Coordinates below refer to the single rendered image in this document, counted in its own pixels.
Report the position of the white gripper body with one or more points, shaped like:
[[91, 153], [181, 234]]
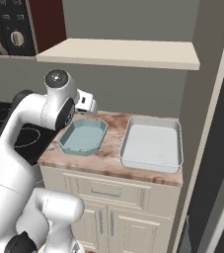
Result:
[[93, 106]]

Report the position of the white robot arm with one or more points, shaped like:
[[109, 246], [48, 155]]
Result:
[[11, 164]]

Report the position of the blue octagonal tupperware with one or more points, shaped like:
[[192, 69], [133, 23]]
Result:
[[83, 136]]

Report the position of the grey rectangular tupperware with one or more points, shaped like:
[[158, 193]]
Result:
[[152, 145]]

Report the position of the black hob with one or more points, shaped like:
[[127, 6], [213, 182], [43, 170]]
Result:
[[21, 138]]

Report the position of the cream drawer front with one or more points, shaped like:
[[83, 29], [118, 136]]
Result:
[[106, 190]]

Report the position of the dark red upper cupboard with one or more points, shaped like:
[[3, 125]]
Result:
[[47, 23]]

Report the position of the black microwave oven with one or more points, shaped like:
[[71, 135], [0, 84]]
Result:
[[8, 26]]

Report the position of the cream cupboard door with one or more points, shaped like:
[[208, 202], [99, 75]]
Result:
[[139, 234], [89, 227]]

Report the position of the dark fridge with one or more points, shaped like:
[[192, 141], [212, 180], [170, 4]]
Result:
[[212, 158]]

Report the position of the cream wall shelf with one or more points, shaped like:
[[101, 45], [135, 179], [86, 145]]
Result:
[[123, 52]]

